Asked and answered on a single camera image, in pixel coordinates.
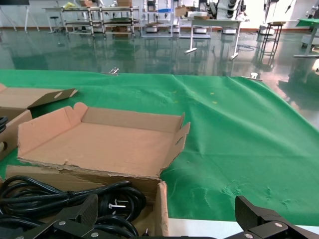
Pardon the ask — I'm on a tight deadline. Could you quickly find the white easel stand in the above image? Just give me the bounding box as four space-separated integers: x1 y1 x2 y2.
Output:
0 0 40 32

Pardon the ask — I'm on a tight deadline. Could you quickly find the cable loop on floor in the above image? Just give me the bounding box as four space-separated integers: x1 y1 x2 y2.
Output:
236 44 256 52

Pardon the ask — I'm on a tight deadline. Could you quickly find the tall black metal stand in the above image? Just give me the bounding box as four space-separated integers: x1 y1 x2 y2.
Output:
261 21 284 48

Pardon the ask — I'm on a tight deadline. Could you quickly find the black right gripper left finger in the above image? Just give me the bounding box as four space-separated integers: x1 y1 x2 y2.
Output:
11 194 110 239

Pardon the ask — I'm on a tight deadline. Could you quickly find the green covered white table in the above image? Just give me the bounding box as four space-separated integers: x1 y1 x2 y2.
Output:
293 18 319 58

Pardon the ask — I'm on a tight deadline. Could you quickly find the metal pipe rack workbench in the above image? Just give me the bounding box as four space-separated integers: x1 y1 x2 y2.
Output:
61 6 140 38

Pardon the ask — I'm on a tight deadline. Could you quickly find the green tablecloth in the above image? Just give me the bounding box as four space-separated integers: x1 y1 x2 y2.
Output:
0 69 319 227

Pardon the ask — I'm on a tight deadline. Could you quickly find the small open cardboard box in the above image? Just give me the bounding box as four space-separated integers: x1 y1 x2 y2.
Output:
175 4 190 17

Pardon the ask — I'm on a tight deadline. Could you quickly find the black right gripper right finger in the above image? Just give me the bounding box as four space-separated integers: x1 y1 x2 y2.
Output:
225 196 319 239

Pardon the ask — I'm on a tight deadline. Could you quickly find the white shelf unit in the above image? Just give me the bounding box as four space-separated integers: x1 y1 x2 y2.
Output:
173 0 212 39
141 0 174 38

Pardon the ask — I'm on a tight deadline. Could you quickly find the torn-hinge open cardboard box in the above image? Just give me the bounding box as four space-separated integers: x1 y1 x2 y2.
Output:
0 102 191 237

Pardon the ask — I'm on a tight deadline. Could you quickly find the black round stool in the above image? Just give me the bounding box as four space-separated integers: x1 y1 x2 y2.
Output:
48 16 64 34

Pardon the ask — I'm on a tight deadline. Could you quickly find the white table with T-legs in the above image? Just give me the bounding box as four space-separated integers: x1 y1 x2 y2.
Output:
184 18 244 60

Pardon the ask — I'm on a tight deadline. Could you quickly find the small white side table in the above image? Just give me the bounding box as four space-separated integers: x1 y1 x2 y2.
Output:
41 6 65 33

